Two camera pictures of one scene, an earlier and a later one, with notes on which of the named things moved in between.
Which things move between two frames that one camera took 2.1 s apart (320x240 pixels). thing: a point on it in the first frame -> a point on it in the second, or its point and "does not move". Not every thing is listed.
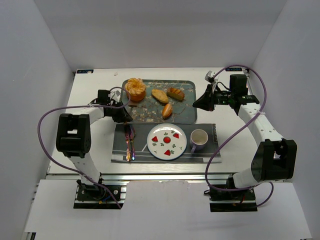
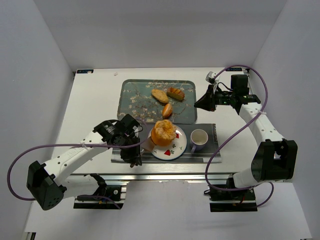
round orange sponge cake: [136, 88] -> [163, 132]
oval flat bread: [160, 95] does not move
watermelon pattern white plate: [166, 141] does not move
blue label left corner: [85, 71] does not move
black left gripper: [119, 113] -> [132, 154]
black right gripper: [211, 100] does not move
